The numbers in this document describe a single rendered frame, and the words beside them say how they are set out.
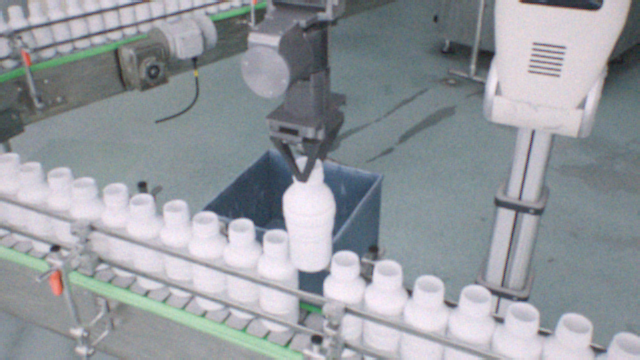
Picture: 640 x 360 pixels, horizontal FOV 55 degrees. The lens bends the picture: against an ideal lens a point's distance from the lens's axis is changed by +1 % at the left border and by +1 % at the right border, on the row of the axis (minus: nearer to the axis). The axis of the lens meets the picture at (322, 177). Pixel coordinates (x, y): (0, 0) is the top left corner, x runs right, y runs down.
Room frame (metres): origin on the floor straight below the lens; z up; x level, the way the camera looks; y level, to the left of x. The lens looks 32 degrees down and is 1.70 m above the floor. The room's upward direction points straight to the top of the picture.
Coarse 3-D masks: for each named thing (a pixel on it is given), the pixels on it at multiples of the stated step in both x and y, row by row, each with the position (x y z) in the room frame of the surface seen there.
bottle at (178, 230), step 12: (168, 204) 0.80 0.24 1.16; (180, 204) 0.80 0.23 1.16; (168, 216) 0.77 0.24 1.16; (180, 216) 0.77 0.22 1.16; (168, 228) 0.77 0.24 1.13; (180, 228) 0.77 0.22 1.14; (192, 228) 0.78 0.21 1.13; (168, 240) 0.76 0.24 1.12; (180, 240) 0.76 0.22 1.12; (168, 264) 0.77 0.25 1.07; (180, 264) 0.76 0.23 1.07; (168, 276) 0.77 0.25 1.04; (180, 276) 0.76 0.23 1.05; (192, 276) 0.76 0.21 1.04
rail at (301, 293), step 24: (48, 240) 0.86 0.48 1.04; (144, 240) 0.77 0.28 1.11; (120, 264) 0.79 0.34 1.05; (216, 264) 0.71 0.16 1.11; (192, 288) 0.73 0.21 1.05; (288, 288) 0.66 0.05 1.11; (408, 288) 0.66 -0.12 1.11; (264, 312) 0.68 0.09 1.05; (360, 312) 0.61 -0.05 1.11; (432, 336) 0.57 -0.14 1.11
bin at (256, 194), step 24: (264, 168) 1.33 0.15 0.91; (288, 168) 1.34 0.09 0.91; (336, 168) 1.28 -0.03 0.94; (240, 192) 1.23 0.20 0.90; (264, 192) 1.33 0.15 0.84; (336, 192) 1.28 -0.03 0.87; (360, 192) 1.25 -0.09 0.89; (240, 216) 1.22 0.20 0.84; (264, 216) 1.32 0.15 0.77; (336, 216) 1.28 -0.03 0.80; (360, 216) 1.11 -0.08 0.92; (336, 240) 0.98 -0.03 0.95; (360, 240) 1.12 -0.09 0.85; (312, 288) 0.97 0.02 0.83
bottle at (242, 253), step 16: (240, 224) 0.75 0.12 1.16; (240, 240) 0.72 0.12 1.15; (256, 240) 0.75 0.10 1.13; (224, 256) 0.73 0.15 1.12; (240, 256) 0.71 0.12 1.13; (256, 256) 0.72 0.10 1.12; (256, 272) 0.72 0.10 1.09; (240, 288) 0.71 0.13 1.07; (256, 288) 0.72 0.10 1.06; (256, 304) 0.71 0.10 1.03
